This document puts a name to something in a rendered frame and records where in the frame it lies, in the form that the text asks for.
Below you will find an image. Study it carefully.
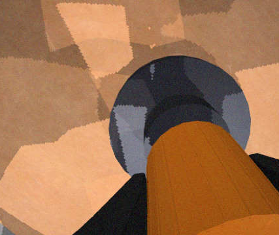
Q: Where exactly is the orange-brown cylinder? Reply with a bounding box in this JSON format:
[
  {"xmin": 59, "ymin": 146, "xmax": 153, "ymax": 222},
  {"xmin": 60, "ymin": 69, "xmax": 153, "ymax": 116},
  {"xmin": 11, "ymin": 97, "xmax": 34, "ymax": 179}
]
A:
[{"xmin": 146, "ymin": 120, "xmax": 279, "ymax": 235}]

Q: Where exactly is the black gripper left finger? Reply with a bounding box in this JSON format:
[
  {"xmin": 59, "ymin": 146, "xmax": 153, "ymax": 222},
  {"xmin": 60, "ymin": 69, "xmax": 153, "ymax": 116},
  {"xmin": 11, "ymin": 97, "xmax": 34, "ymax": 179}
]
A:
[{"xmin": 72, "ymin": 172, "xmax": 148, "ymax": 235}]

